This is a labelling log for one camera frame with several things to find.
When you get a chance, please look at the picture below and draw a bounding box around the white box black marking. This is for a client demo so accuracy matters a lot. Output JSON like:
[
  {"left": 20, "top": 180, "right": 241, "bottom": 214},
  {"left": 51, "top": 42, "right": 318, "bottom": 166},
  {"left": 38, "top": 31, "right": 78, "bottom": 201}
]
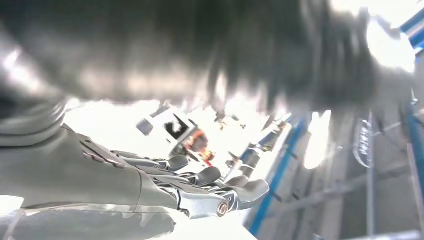
[{"left": 136, "top": 107, "right": 200, "bottom": 147}]

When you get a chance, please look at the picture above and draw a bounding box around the blue metal frame beam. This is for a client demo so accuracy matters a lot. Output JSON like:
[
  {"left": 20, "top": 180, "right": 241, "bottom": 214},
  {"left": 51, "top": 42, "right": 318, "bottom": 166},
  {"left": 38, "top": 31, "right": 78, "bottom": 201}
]
[{"left": 248, "top": 115, "right": 311, "bottom": 237}]

